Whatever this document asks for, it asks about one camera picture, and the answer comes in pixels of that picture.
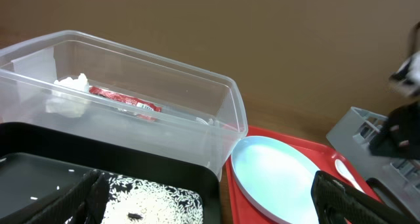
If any red ketchup packet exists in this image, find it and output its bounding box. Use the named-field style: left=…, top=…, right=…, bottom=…
left=89, top=86, right=162, bottom=112

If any white plastic spoon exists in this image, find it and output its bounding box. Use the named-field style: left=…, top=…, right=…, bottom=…
left=335, top=159, right=364, bottom=192

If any white rice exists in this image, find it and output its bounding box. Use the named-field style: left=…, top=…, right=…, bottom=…
left=102, top=172, right=204, bottom=224

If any red serving tray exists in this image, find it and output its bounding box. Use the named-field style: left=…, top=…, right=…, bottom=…
left=226, top=126, right=381, bottom=224

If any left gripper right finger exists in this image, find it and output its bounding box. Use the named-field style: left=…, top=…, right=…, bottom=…
left=311, top=171, right=418, bottom=224

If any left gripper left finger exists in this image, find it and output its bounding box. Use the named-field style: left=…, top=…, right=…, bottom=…
left=1, top=170, right=110, bottom=224

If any light blue plate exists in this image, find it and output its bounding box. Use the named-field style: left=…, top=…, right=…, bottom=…
left=231, top=136, right=320, bottom=224

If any grey dishwasher rack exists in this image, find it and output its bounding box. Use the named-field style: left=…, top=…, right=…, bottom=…
left=326, top=107, right=419, bottom=219

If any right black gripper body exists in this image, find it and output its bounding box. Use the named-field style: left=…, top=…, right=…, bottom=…
left=369, top=102, right=419, bottom=160

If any white napkin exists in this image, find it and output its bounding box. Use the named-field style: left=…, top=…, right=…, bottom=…
left=45, top=73, right=90, bottom=118

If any black plastic tray bin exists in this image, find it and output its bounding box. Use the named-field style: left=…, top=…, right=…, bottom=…
left=1, top=122, right=222, bottom=224

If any clear plastic bin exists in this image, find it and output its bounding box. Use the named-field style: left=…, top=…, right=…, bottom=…
left=1, top=30, right=248, bottom=175

